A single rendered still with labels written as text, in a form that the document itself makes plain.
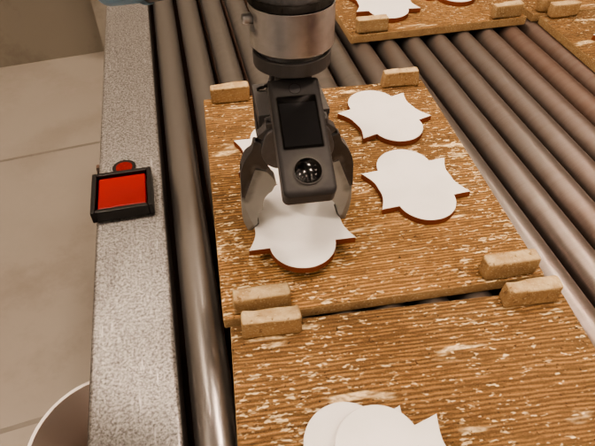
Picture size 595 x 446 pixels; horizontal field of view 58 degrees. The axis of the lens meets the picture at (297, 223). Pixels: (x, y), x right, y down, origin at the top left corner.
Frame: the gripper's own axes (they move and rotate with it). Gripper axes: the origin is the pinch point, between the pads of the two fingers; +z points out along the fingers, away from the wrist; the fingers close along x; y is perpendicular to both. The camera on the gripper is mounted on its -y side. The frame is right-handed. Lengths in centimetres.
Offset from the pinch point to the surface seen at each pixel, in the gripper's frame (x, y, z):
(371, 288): -6.5, -8.7, 2.7
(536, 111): -41.1, 21.5, 3.3
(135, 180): 19.1, 14.2, 2.4
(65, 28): 78, 235, 72
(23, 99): 97, 198, 88
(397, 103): -19.0, 23.3, 0.5
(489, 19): -45, 49, 1
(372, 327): -5.3, -13.4, 2.8
